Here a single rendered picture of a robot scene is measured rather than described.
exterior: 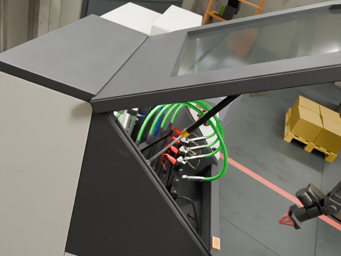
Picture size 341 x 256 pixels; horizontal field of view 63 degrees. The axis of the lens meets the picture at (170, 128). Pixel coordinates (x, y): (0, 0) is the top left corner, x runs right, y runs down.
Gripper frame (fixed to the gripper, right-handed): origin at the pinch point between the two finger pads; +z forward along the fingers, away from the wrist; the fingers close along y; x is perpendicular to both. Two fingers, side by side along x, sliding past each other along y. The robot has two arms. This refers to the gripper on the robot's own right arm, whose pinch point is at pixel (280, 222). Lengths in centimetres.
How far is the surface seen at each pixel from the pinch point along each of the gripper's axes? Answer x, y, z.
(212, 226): -20.5, 23.6, 14.7
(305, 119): 35, -324, 47
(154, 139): -66, 14, 20
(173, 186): -43, 20, 22
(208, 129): -52, -44, 27
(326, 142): 81, -327, 45
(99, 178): -65, 62, 6
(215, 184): -29.1, -2.4, 18.8
